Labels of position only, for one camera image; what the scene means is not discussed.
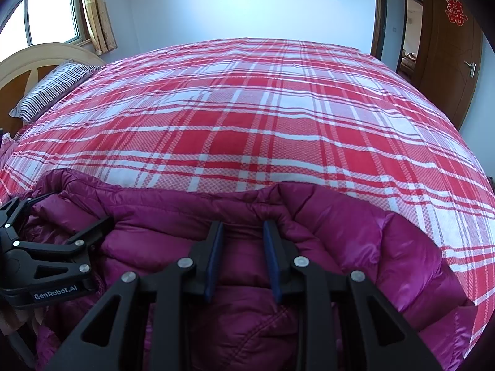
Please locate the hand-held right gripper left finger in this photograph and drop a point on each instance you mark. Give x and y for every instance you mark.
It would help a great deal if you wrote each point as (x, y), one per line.
(214, 257)

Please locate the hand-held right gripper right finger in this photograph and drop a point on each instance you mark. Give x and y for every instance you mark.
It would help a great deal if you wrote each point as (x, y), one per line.
(272, 264)

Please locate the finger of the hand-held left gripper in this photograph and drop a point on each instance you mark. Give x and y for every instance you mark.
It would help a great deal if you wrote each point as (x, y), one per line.
(58, 255)
(11, 212)

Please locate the purple puffer jacket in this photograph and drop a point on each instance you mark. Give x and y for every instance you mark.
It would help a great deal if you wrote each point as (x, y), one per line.
(348, 247)

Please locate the pink floral folded quilt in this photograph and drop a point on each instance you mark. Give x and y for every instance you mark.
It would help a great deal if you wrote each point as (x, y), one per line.
(4, 150)

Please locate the striped pillow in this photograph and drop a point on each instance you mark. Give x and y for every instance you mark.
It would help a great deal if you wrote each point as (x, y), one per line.
(46, 91)

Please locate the red plaid bed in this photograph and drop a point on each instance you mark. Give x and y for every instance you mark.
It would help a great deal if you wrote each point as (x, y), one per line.
(251, 123)

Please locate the wooden bed headboard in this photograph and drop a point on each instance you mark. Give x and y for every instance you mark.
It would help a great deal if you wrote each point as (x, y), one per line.
(15, 69)

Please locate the yellow curtain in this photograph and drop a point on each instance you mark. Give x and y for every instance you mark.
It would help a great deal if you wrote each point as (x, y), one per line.
(98, 15)

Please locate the brown wooden door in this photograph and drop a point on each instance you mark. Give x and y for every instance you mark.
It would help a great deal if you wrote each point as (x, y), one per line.
(444, 69)

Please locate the red paper door decoration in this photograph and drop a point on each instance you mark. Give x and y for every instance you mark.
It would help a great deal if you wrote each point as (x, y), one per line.
(456, 11)

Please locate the brown door frame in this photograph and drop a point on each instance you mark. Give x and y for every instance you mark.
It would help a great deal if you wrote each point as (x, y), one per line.
(377, 15)

